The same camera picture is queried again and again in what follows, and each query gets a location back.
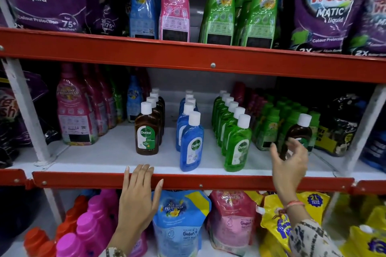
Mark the black detergent pouch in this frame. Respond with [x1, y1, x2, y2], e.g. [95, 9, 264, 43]
[314, 94, 367, 157]

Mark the pink softener refill pouch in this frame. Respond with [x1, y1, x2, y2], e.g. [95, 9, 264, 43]
[206, 190, 257, 257]

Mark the dark purple detergent pouch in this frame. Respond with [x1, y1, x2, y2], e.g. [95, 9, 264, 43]
[85, 0, 128, 36]

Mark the patterned white black sleeve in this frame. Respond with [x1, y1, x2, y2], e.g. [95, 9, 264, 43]
[288, 219, 344, 257]

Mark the person's right forearm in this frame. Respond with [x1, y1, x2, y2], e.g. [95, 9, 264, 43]
[279, 201, 312, 230]

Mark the yellow detergent pouch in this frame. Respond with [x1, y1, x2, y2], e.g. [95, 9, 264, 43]
[340, 224, 386, 257]
[258, 230, 292, 257]
[259, 192, 331, 254]
[359, 195, 386, 232]

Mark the row of green antiseptic bottles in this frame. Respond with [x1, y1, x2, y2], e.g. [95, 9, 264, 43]
[212, 90, 253, 172]

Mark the group of dark pink bottles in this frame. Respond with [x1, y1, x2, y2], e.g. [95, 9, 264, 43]
[232, 82, 267, 116]

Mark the white shelf board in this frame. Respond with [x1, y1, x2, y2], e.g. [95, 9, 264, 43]
[9, 102, 386, 181]

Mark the brown antiseptic bottle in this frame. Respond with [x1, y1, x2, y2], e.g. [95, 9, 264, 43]
[150, 92, 165, 137]
[279, 113, 313, 161]
[135, 102, 159, 156]
[152, 88, 166, 128]
[147, 97, 163, 146]

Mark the blue softener refill pouch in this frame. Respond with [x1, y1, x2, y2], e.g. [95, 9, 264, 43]
[152, 190, 212, 257]

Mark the green fabric softener bottle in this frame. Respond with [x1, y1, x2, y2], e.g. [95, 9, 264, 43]
[199, 0, 236, 46]
[233, 0, 260, 46]
[109, 79, 125, 123]
[241, 0, 281, 49]

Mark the short red shelf beam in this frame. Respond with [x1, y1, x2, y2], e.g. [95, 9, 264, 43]
[351, 180, 386, 196]
[0, 169, 28, 187]

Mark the pink fabric softener bottle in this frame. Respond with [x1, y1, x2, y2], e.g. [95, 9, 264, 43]
[57, 63, 99, 146]
[81, 64, 109, 137]
[159, 0, 191, 43]
[94, 65, 118, 130]

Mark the person's right hand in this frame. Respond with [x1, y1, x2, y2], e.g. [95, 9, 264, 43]
[270, 137, 309, 205]

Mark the group of small green softener bottles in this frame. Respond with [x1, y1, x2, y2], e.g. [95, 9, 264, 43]
[253, 97, 321, 152]

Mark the magenta cap bottle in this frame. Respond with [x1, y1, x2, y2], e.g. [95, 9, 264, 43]
[100, 189, 120, 225]
[129, 230, 148, 257]
[76, 212, 105, 257]
[87, 195, 114, 245]
[56, 233, 87, 257]

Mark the blue fabric softener bottle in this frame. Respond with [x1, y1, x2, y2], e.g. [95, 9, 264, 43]
[129, 0, 158, 39]
[126, 75, 144, 123]

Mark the person's left forearm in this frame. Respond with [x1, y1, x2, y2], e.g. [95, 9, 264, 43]
[107, 230, 134, 252]

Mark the blue detergent pouch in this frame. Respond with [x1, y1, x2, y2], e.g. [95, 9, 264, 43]
[360, 127, 386, 173]

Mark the long red shelf beam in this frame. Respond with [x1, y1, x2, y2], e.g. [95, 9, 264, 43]
[0, 27, 386, 84]

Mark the orange cap bottle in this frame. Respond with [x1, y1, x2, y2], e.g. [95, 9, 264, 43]
[24, 227, 50, 257]
[74, 195, 89, 216]
[65, 207, 81, 231]
[55, 221, 76, 243]
[36, 240, 58, 257]

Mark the person's left hand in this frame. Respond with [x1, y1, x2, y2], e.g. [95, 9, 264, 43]
[116, 164, 164, 242]

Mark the pink thread bracelet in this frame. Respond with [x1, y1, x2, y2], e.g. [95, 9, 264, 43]
[283, 200, 306, 211]

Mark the white shelf upright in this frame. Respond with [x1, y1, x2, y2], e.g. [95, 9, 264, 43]
[0, 0, 51, 164]
[345, 85, 386, 173]

